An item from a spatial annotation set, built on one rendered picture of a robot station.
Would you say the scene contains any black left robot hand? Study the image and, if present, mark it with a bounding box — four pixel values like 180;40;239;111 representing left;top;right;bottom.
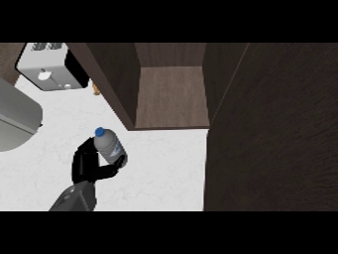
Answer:
70;136;128;186

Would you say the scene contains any clear blue-capped water bottle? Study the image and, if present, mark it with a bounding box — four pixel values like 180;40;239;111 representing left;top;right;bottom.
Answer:
91;126;126;167

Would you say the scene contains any dark wooden cabinet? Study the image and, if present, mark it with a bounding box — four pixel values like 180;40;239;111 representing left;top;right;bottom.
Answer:
66;43;250;131

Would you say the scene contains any dark wooden cabinet door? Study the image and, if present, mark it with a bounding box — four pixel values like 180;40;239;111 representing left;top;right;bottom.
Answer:
202;43;338;212

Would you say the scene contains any grey rounded appliance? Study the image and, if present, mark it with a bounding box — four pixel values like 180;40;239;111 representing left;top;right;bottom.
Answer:
0;64;45;153

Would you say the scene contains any small orange object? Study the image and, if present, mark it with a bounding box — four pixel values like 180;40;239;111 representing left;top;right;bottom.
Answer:
90;82;101;97

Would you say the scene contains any white toaster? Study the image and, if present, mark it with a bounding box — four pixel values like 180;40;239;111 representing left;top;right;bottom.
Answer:
14;43;90;92

